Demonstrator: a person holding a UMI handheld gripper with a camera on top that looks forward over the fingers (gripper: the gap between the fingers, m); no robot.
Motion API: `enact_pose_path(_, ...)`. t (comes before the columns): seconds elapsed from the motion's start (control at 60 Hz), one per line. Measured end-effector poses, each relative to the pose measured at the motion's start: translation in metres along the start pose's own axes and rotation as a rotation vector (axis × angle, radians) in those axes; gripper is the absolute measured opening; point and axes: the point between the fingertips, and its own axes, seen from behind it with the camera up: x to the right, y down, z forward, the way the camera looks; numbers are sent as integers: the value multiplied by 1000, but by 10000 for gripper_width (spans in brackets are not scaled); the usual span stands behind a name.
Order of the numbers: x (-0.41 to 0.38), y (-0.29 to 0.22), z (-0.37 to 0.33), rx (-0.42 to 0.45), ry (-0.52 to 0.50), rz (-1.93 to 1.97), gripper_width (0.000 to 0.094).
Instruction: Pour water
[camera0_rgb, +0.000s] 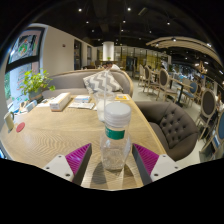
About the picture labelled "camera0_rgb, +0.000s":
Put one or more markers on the group of ceiling lights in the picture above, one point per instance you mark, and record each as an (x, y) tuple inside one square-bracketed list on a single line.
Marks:
[(128, 9)]

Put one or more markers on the white and orange tissue box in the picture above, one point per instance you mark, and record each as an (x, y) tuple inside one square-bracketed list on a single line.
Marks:
[(59, 101)]

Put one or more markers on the grey tufted armchair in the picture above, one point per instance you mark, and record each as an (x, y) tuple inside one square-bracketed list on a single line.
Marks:
[(173, 128)]

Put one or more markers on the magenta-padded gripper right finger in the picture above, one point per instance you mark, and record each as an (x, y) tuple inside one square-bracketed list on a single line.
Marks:
[(147, 159)]

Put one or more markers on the green potted plant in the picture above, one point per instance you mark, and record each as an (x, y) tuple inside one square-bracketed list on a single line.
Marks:
[(33, 82)]

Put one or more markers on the clear plastic cup with straw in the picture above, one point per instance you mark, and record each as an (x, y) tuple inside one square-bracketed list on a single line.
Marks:
[(100, 103)]

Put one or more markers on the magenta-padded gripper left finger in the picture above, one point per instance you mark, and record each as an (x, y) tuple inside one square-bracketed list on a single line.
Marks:
[(77, 159)]

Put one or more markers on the flat round red coaster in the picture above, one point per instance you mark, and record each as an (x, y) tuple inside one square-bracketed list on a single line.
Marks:
[(20, 127)]

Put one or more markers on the person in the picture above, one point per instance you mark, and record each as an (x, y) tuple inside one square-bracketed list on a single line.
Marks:
[(111, 66)]

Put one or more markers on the printed paper leaflet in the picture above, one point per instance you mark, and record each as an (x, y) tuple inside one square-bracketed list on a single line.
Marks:
[(81, 105)]

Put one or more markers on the small blue and white box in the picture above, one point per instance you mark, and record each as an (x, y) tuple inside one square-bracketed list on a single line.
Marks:
[(82, 98)]

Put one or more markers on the yellow card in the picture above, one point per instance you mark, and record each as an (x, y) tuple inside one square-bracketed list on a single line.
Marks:
[(121, 97)]

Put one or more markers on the clear bottle with white cap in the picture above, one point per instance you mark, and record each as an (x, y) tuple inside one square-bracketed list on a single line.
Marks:
[(115, 146)]

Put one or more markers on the dark framed wall picture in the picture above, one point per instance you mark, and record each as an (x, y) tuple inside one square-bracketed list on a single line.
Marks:
[(26, 45)]

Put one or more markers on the grey white chevron cushion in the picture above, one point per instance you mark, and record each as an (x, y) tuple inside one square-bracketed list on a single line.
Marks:
[(100, 82)]

